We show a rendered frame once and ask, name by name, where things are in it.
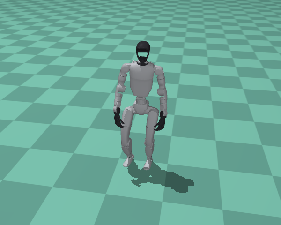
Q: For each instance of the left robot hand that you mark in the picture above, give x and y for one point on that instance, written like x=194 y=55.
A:
x=161 y=122

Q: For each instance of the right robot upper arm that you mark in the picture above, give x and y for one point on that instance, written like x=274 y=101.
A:
x=122 y=76

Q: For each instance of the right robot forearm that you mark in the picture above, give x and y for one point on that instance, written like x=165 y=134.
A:
x=117 y=101

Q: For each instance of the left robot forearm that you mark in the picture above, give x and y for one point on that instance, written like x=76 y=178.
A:
x=163 y=101

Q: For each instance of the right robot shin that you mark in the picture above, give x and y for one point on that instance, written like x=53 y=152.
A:
x=127 y=150

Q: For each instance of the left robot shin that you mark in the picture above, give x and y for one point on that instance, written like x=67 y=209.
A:
x=149 y=151

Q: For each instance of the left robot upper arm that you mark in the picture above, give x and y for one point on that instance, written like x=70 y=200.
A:
x=158 y=70

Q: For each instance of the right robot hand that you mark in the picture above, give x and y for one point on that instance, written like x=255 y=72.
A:
x=117 y=119

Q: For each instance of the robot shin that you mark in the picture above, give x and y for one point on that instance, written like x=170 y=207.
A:
x=149 y=151
x=127 y=150

